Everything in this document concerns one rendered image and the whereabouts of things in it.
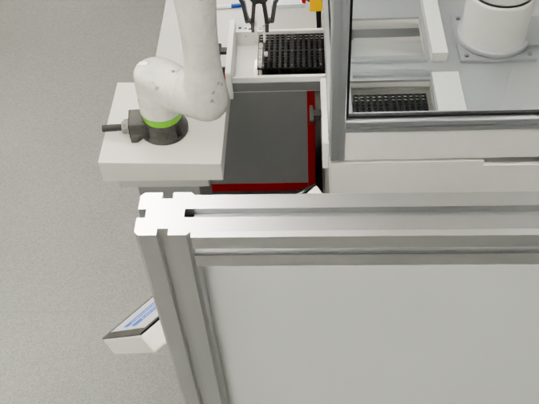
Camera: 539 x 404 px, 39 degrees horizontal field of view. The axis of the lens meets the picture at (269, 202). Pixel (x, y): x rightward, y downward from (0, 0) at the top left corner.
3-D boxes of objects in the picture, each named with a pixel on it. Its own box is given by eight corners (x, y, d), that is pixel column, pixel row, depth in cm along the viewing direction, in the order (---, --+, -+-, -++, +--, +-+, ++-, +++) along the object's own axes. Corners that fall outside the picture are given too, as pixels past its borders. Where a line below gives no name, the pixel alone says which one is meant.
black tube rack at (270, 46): (258, 83, 250) (257, 68, 245) (259, 50, 261) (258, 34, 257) (326, 82, 249) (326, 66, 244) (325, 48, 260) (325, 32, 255)
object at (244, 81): (233, 93, 248) (231, 78, 243) (237, 44, 265) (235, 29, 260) (357, 90, 246) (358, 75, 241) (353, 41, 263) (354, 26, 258)
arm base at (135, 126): (103, 149, 232) (99, 135, 228) (105, 116, 242) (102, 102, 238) (188, 143, 233) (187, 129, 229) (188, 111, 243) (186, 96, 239)
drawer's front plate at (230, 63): (228, 100, 248) (224, 74, 240) (232, 44, 267) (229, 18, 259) (233, 100, 248) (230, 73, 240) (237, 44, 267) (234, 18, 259)
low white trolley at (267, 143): (181, 208, 327) (152, 68, 270) (194, 110, 368) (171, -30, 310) (318, 205, 324) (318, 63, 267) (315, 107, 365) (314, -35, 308)
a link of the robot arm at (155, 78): (176, 136, 227) (170, 87, 213) (132, 121, 232) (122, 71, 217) (198, 110, 235) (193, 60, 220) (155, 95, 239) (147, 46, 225)
